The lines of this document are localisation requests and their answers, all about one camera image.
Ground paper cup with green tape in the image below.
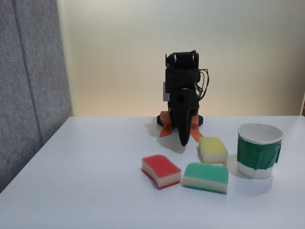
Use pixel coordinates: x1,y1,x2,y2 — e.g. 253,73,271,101
237,123,285,179

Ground green and white sponge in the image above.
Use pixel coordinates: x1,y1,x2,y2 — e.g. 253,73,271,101
181,162,229,195

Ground yellow and white sponge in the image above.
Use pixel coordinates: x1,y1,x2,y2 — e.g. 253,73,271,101
198,136,229,165

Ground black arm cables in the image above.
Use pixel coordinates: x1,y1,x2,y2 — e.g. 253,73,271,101
195,68,209,101

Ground grey felt partition panel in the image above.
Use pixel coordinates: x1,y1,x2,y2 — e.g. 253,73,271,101
0,0,73,194

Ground red and white sponge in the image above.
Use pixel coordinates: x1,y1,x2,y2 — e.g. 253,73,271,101
141,154,182,190

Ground orange tape strip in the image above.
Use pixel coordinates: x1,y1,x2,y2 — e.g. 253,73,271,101
159,111,173,138
190,115,203,144

